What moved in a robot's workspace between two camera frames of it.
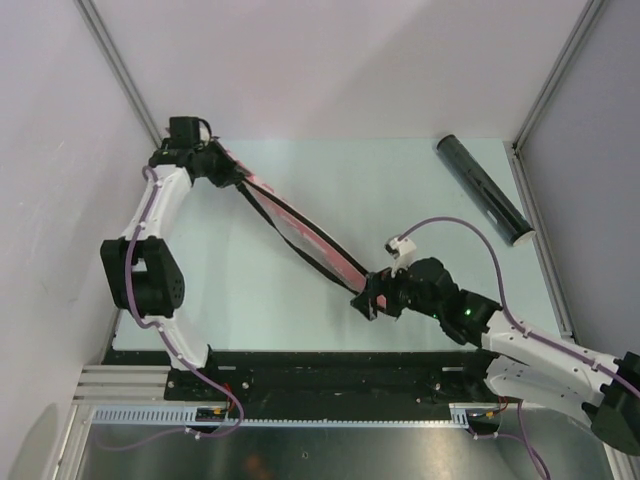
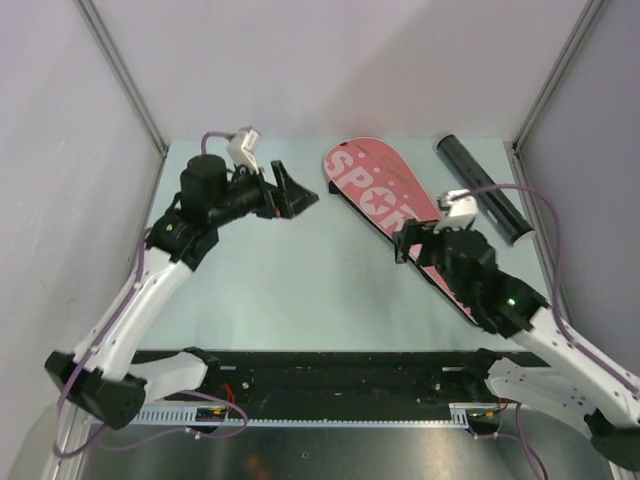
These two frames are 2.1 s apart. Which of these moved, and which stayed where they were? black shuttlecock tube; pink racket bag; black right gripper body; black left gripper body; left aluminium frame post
Moved: black right gripper body; black left gripper body; pink racket bag
Stayed: left aluminium frame post; black shuttlecock tube
